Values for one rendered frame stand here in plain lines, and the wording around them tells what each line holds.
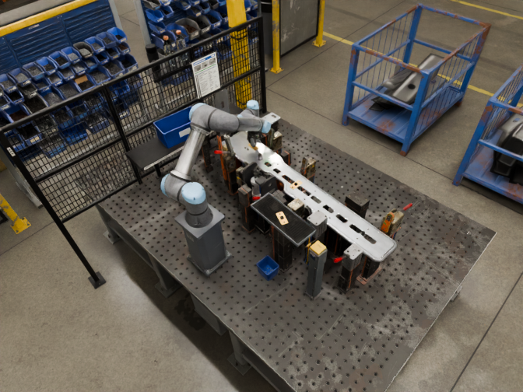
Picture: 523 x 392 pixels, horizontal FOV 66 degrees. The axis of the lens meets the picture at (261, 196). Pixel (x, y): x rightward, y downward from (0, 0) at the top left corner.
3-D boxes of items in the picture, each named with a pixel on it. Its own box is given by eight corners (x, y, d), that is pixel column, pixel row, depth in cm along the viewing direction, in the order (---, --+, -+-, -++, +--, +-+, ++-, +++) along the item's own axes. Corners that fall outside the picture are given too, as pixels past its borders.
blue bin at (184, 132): (205, 131, 289) (202, 117, 280) (167, 148, 278) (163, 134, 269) (194, 120, 299) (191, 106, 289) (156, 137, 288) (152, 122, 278)
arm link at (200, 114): (175, 203, 212) (215, 106, 208) (155, 192, 218) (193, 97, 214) (188, 204, 223) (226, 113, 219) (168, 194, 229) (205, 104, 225)
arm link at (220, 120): (229, 115, 203) (274, 118, 245) (212, 108, 207) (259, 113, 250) (223, 137, 206) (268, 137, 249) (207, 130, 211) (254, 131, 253)
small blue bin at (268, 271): (279, 273, 246) (279, 265, 240) (268, 283, 242) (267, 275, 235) (268, 262, 252) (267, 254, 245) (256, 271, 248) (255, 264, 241)
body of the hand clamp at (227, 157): (240, 190, 294) (235, 155, 268) (232, 196, 291) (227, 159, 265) (234, 187, 297) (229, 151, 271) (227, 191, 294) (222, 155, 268)
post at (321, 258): (322, 292, 236) (328, 249, 204) (314, 300, 233) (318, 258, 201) (313, 284, 240) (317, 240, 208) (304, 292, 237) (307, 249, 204)
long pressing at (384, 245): (402, 242, 223) (402, 240, 222) (377, 266, 213) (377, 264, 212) (242, 130, 295) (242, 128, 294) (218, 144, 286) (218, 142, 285)
